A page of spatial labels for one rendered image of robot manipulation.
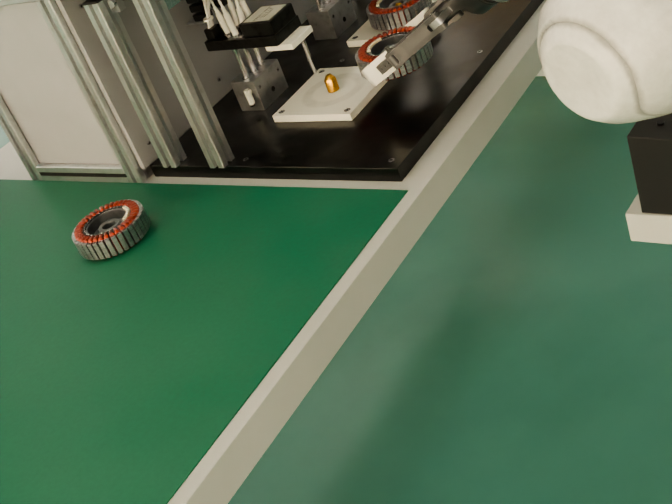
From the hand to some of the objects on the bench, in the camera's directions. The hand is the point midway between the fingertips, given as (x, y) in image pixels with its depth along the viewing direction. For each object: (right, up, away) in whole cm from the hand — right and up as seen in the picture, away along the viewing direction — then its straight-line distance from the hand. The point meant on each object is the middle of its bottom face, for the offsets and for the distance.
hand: (394, 51), depth 147 cm
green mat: (-52, -37, -6) cm, 64 cm away
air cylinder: (-20, -4, +20) cm, 29 cm away
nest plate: (-9, -5, +12) cm, 15 cm away
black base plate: (-3, +1, +21) cm, 22 cm away
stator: (+3, +11, +26) cm, 28 cm away
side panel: (-50, -17, +24) cm, 58 cm away
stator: (-41, -28, +1) cm, 49 cm away
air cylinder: (-8, +11, +35) cm, 38 cm away
